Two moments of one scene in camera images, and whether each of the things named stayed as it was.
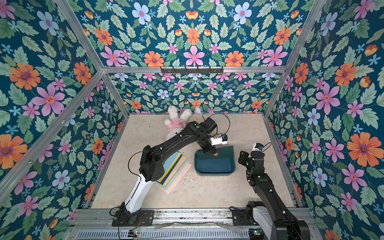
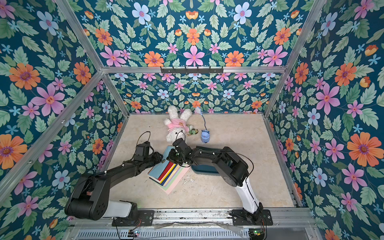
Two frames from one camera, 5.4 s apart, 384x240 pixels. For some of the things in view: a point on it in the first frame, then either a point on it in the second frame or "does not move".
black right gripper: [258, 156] -> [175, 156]
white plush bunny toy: [177, 123] does not move
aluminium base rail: [171, 224] does not move
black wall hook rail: [193, 69] does not move
